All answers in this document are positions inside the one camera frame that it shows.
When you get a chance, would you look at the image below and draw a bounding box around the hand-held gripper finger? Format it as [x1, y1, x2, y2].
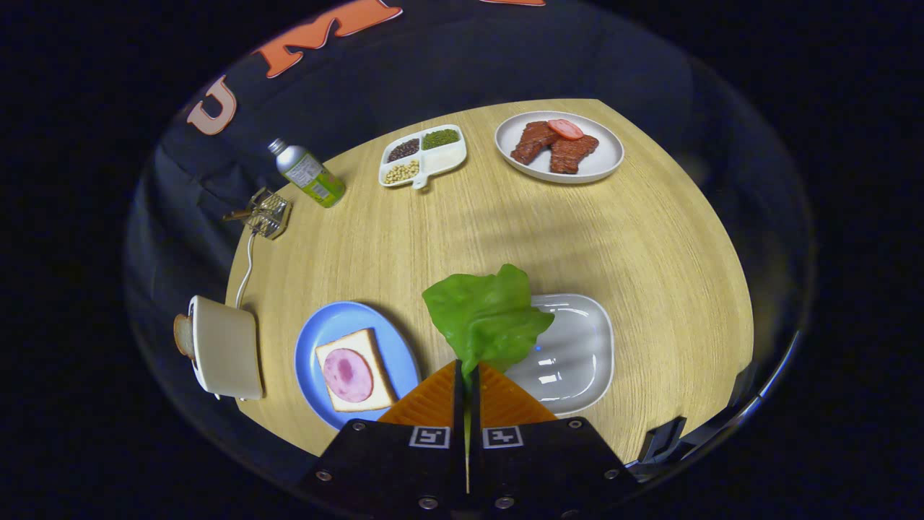
[298, 359, 470, 517]
[469, 360, 640, 520]

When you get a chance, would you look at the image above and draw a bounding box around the white sandwich bread slice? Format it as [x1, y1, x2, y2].
[315, 328, 398, 413]

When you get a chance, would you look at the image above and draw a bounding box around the small wire basket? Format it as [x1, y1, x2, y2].
[224, 188, 293, 241]

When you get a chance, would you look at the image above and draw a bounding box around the green lettuce leaf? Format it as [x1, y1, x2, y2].
[422, 264, 555, 387]

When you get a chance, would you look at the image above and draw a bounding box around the blue round plate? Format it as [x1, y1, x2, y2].
[294, 301, 421, 431]

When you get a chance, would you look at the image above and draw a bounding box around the round white plate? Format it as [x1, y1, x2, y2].
[494, 110, 625, 184]

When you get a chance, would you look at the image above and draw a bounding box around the pink ham slice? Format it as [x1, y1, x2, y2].
[322, 348, 375, 404]

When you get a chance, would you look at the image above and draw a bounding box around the silver bottle green label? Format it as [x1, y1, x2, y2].
[268, 138, 347, 209]

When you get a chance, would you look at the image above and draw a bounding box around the white rounded rectangular tray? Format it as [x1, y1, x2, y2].
[505, 293, 615, 417]

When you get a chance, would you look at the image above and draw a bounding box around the white divided dish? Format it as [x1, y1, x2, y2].
[378, 124, 468, 190]

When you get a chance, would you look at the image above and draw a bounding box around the brown meat slice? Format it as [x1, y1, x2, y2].
[510, 121, 560, 165]
[549, 134, 600, 175]

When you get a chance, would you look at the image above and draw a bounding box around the cream white toaster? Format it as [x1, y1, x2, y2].
[189, 295, 264, 402]

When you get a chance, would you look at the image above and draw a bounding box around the toasted bread slice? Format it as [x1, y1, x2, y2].
[173, 313, 196, 360]

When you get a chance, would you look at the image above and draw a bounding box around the white power cable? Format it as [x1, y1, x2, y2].
[235, 231, 258, 310]

